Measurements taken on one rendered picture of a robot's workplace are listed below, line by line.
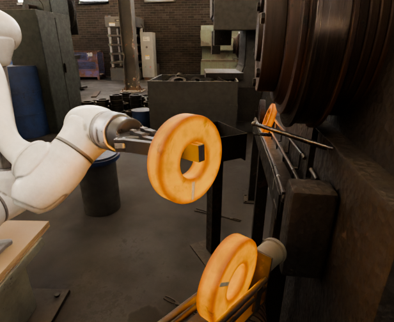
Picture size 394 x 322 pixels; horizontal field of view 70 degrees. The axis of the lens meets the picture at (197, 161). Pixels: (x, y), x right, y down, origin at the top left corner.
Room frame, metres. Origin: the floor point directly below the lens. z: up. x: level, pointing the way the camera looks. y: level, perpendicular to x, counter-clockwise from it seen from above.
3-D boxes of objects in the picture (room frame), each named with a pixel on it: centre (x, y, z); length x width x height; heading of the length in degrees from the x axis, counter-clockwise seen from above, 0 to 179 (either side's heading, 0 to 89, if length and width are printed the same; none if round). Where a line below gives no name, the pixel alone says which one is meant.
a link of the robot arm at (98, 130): (0.62, 0.19, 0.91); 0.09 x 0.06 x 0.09; 138
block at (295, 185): (0.57, -0.27, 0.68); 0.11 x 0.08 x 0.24; 82
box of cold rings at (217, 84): (3.63, 0.02, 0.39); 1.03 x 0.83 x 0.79; 86
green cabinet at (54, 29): (4.05, 2.03, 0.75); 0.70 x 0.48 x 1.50; 172
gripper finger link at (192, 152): (0.46, 0.02, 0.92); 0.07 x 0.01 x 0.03; 48
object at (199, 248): (1.33, -0.08, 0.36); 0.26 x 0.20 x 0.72; 27
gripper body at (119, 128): (0.57, 0.13, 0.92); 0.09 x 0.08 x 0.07; 48
